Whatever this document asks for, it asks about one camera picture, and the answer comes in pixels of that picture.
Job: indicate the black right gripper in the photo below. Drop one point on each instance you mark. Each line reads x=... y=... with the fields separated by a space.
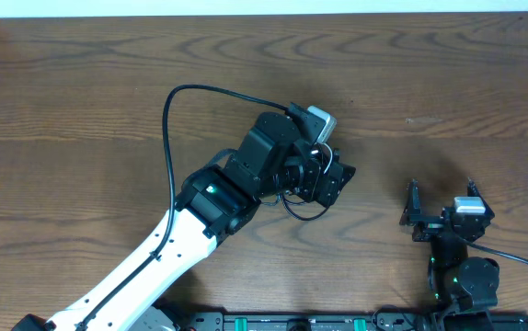
x=429 y=226

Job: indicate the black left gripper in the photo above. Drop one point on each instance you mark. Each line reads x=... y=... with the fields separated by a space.
x=329 y=188

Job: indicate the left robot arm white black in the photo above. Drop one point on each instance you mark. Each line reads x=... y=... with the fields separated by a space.
x=279 y=153

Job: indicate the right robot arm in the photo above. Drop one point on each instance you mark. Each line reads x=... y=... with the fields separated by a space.
x=464 y=287

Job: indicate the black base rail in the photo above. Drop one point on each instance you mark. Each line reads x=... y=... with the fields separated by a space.
x=156 y=320

